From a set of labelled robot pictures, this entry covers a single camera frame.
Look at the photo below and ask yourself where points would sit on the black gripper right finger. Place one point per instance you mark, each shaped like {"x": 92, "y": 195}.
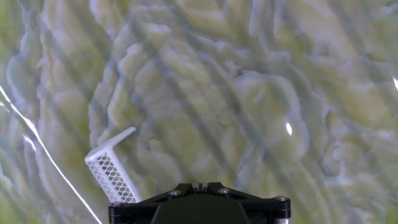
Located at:
{"x": 267, "y": 211}

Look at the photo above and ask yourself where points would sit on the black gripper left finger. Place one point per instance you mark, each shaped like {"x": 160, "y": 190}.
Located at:
{"x": 130, "y": 211}

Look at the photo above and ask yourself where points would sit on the white mesh miniature goal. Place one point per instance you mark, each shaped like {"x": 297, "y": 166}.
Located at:
{"x": 112, "y": 174}

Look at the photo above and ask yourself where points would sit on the green marble pattern mat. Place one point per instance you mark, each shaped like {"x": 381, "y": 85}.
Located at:
{"x": 217, "y": 93}

